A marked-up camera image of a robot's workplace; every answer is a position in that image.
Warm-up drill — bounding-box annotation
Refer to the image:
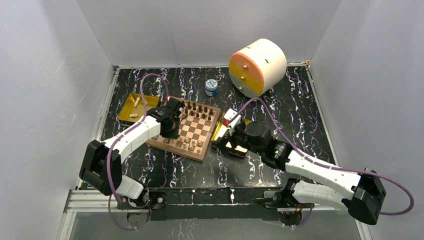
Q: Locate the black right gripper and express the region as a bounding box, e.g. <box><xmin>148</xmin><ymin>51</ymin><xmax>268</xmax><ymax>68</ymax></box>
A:
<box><xmin>212</xmin><ymin>121</ymin><xmax>264</xmax><ymax>157</ymax></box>

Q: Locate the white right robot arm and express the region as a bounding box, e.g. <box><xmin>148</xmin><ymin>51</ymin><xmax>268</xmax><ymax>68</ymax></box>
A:
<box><xmin>224</xmin><ymin>120</ymin><xmax>386</xmax><ymax>225</ymax></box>

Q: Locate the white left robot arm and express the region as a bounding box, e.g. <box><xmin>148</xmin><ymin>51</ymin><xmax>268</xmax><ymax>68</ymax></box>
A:
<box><xmin>79</xmin><ymin>97</ymin><xmax>185</xmax><ymax>208</ymax></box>

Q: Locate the row of dark chess pieces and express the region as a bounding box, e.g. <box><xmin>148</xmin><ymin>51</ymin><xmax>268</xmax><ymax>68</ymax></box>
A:
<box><xmin>182</xmin><ymin>101</ymin><xmax>217</xmax><ymax>121</ymax></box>

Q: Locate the wooden chess board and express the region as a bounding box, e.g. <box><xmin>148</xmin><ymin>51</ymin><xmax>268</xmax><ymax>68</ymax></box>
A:
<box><xmin>146</xmin><ymin>97</ymin><xmax>221</xmax><ymax>163</ymax></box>

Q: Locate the gold tin with white pieces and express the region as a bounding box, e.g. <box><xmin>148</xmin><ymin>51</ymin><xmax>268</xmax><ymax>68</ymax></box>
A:
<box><xmin>117</xmin><ymin>92</ymin><xmax>160</xmax><ymax>126</ymax></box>

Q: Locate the empty gold square tin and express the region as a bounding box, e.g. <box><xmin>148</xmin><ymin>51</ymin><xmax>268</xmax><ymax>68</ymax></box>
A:
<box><xmin>211</xmin><ymin>116</ymin><xmax>248</xmax><ymax>159</ymax></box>

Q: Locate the small blue white jar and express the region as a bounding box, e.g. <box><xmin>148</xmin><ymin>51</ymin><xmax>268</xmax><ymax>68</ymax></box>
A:
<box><xmin>205</xmin><ymin>79</ymin><xmax>218</xmax><ymax>97</ymax></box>

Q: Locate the round pastel drawer cabinet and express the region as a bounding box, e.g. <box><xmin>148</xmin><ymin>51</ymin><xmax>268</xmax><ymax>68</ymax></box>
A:
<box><xmin>228</xmin><ymin>38</ymin><xmax>287</xmax><ymax>98</ymax></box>

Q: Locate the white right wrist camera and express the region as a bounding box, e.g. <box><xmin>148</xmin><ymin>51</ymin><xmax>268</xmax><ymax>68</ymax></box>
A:
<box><xmin>223</xmin><ymin>109</ymin><xmax>241</xmax><ymax>135</ymax></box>

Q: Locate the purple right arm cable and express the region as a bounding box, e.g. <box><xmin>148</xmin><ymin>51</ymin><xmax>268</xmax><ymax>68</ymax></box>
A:
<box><xmin>225</xmin><ymin>97</ymin><xmax>415</xmax><ymax>229</ymax></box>

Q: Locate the aluminium front rail frame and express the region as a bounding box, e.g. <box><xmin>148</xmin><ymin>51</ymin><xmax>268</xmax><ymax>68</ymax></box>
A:
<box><xmin>58</xmin><ymin>187</ymin><xmax>371</xmax><ymax>240</ymax></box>

